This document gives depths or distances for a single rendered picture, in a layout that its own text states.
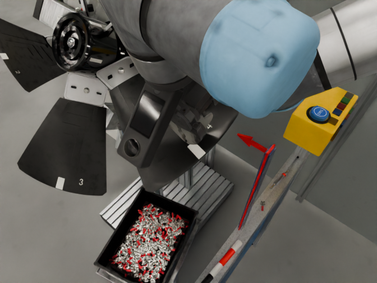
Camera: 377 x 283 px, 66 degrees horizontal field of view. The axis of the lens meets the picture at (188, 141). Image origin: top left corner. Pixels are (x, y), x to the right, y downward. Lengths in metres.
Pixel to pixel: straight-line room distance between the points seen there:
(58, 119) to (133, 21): 0.52
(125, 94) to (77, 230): 1.28
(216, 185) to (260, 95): 1.53
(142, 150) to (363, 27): 0.26
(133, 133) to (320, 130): 0.46
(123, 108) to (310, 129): 0.42
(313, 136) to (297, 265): 1.07
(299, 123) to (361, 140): 0.66
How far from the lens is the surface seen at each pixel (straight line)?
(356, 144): 1.39
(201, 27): 0.19
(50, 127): 0.74
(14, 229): 1.93
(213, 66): 0.19
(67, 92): 0.72
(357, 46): 0.30
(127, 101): 0.58
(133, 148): 0.37
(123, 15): 0.25
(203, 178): 1.72
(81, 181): 0.77
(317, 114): 0.72
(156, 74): 0.31
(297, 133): 0.75
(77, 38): 0.66
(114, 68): 0.65
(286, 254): 1.71
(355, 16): 0.31
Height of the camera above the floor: 1.57
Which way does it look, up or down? 53 degrees down
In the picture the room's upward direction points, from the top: straight up
